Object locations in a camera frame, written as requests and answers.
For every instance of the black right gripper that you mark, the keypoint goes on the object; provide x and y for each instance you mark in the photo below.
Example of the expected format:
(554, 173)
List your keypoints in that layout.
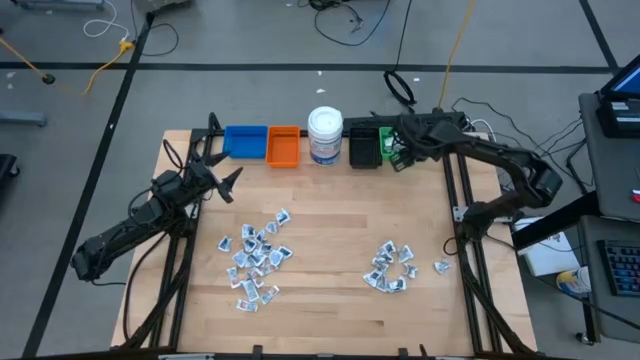
(425, 137)

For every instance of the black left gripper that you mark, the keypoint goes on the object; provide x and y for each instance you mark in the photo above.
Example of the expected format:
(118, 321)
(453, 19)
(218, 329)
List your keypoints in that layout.
(205, 176)

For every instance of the long white bandage wrapper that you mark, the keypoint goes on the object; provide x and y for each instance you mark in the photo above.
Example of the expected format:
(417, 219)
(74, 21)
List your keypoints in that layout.
(391, 146)

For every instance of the white wipes canister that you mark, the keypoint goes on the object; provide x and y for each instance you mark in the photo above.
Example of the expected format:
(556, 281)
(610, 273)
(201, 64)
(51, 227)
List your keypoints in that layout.
(325, 125)

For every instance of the white black-print pad packet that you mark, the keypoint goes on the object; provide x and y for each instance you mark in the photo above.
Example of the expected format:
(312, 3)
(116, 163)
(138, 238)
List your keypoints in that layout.
(405, 254)
(411, 270)
(398, 284)
(388, 247)
(380, 265)
(383, 284)
(384, 257)
(442, 266)

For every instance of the pile of packets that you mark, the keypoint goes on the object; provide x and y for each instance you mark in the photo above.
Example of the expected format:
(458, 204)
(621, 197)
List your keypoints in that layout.
(372, 278)

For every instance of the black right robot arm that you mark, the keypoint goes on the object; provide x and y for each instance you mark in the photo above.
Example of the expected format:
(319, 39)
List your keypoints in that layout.
(500, 155)

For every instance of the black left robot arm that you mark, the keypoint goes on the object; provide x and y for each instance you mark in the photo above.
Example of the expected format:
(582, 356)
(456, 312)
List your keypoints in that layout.
(125, 230)

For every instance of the blue plastic basket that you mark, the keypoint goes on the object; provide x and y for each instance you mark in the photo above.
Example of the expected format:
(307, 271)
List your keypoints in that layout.
(245, 145)

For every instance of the green plastic basket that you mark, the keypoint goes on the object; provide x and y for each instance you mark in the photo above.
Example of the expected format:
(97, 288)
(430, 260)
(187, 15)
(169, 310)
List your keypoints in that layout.
(384, 137)

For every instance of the black plastic basket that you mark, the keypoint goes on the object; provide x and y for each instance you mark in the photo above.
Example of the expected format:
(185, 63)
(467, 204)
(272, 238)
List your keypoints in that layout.
(365, 150)

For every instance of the orange plastic basket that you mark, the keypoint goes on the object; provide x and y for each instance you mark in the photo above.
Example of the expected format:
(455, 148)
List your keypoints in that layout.
(283, 147)

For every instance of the small white printed packet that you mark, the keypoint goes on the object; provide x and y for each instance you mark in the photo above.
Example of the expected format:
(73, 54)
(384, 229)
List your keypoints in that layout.
(250, 290)
(259, 283)

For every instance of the black support beam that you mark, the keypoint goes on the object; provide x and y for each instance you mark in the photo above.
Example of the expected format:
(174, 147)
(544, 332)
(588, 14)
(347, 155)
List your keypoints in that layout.
(555, 220)

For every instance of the silver metal plate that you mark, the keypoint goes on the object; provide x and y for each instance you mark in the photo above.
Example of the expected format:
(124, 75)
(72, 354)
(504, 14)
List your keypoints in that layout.
(186, 356)

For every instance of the black equipment box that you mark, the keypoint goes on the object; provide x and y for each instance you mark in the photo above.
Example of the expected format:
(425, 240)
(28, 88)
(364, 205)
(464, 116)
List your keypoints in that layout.
(620, 120)

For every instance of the black round floor base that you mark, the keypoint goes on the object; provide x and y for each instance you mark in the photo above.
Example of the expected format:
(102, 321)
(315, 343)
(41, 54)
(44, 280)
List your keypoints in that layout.
(48, 78)

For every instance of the yellow-label wipes canister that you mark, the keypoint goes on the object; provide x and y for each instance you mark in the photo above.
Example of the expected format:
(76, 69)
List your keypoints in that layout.
(574, 281)

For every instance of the grey table foot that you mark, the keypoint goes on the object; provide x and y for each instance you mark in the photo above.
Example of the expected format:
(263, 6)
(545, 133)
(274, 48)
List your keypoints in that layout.
(22, 118)

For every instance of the black laptop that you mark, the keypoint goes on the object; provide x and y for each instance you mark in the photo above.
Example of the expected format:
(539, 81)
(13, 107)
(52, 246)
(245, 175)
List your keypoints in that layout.
(625, 82)

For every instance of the black chair base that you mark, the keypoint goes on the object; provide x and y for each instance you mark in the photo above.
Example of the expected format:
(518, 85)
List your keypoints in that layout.
(6, 167)

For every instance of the small red object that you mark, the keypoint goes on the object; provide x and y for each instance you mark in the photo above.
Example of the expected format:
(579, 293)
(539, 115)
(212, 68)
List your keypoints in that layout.
(636, 196)

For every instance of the grey bench foot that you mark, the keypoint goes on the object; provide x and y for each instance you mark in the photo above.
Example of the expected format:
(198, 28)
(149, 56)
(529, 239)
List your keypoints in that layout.
(60, 4)

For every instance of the black keyboard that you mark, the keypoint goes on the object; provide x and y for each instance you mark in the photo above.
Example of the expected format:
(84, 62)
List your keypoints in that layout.
(622, 267)

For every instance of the grey side desk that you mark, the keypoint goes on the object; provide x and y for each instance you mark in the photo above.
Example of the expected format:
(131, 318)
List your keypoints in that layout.
(600, 310)

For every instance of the desk caster wheel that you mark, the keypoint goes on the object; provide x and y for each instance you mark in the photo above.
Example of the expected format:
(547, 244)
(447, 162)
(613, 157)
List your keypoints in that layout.
(582, 338)

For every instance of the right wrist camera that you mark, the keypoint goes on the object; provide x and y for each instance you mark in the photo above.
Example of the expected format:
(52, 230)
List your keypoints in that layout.
(401, 161)

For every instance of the black aluminium frame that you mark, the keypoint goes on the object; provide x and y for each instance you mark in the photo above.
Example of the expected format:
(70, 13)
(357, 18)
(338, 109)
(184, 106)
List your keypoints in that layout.
(362, 122)

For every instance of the silver metal bracket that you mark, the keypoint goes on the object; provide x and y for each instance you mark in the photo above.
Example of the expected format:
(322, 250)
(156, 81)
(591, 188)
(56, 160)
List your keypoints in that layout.
(460, 213)

